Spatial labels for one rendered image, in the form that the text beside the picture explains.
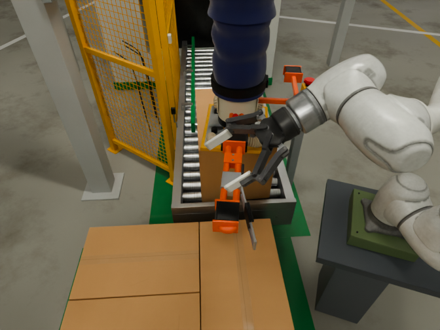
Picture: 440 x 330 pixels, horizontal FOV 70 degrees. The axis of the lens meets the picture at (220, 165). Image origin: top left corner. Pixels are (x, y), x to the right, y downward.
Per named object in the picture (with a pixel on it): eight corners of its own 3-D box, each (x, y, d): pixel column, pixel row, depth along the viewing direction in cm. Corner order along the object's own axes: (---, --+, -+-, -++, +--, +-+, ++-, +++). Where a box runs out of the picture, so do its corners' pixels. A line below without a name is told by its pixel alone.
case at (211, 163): (198, 138, 226) (194, 88, 199) (253, 135, 229) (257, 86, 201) (201, 202, 183) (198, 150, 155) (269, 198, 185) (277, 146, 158)
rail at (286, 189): (240, 55, 359) (241, 39, 346) (245, 55, 359) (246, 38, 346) (281, 220, 191) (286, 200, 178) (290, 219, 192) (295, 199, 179)
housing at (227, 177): (221, 180, 107) (221, 170, 103) (241, 181, 106) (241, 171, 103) (219, 196, 101) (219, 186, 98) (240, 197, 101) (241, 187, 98)
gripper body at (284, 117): (306, 139, 73) (271, 160, 75) (288, 115, 78) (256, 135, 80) (298, 123, 67) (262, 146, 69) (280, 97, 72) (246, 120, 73)
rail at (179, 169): (183, 57, 356) (181, 40, 343) (188, 57, 356) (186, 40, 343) (174, 225, 189) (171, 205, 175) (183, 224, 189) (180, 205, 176)
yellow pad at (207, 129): (209, 107, 158) (209, 97, 154) (228, 107, 157) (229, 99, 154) (200, 150, 133) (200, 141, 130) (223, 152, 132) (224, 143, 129)
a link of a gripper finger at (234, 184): (253, 175, 73) (255, 177, 72) (228, 190, 74) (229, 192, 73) (249, 169, 70) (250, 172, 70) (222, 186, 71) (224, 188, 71)
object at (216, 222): (215, 209, 97) (215, 198, 94) (239, 210, 97) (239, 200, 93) (212, 232, 91) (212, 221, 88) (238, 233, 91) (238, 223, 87)
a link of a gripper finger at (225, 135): (228, 130, 77) (226, 128, 78) (204, 145, 79) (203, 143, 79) (232, 136, 80) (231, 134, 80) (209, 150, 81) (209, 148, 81)
